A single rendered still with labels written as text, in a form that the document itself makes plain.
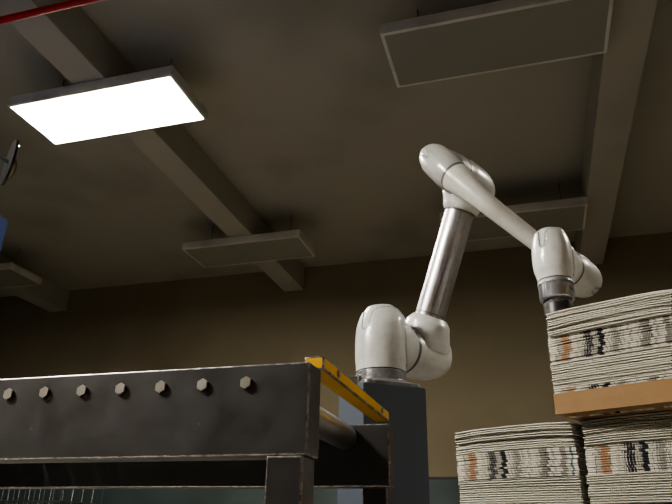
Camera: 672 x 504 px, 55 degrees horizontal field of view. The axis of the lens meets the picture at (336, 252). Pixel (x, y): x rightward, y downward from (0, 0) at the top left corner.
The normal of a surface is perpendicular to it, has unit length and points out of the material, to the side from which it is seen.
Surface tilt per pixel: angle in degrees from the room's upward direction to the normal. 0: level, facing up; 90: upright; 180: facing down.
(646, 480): 90
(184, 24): 180
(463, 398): 90
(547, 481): 90
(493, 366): 90
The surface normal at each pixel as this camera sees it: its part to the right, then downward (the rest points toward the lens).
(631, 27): -0.02, 0.91
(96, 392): -0.28, -0.40
